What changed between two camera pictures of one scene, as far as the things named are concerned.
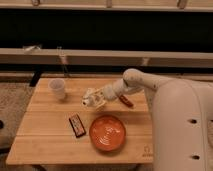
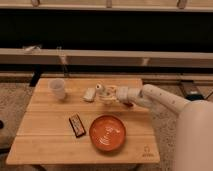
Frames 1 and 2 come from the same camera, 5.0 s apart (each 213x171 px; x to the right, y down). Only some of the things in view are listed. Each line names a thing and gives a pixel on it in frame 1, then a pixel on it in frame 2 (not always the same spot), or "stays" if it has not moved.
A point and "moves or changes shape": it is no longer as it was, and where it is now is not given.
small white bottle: [88, 101] moves or changes shape
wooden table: [46, 136] stays
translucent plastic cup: [57, 86] stays
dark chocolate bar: [77, 125] stays
